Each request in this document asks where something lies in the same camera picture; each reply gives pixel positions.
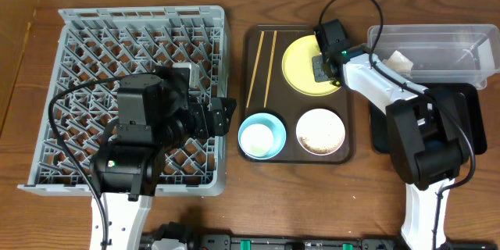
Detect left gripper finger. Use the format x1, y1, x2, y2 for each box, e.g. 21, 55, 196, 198
213, 115, 230, 137
211, 97, 237, 120

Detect small white cup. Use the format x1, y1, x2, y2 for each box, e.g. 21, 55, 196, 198
240, 123, 273, 157

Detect wooden chopstick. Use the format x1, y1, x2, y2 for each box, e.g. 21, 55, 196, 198
263, 30, 277, 108
245, 31, 265, 108

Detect white paper napkin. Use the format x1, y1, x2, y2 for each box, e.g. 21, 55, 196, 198
382, 51, 413, 77

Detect white round bowl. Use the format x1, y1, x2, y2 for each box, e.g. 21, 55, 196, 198
295, 109, 346, 149

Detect rice and food scraps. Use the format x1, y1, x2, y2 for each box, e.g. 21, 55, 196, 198
298, 136, 341, 155

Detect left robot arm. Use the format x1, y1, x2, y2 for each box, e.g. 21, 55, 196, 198
90, 66, 237, 249

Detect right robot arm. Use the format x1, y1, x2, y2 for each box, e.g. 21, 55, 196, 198
312, 20, 475, 249

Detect grey plastic dishwasher rack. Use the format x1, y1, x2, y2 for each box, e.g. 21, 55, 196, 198
22, 5, 230, 196

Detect dark brown serving tray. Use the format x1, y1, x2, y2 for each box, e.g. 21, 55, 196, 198
241, 25, 355, 165

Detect yellow round plate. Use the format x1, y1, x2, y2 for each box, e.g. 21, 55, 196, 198
282, 35, 340, 97

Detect light blue bowl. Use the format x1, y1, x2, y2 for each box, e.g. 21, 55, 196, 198
237, 112, 287, 160

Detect black rectangular tray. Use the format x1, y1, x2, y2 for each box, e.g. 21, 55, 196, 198
370, 83, 488, 155

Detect clear plastic bin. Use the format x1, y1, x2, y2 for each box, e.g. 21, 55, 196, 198
367, 24, 499, 90

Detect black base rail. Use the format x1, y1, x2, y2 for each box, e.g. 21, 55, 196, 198
140, 222, 500, 250

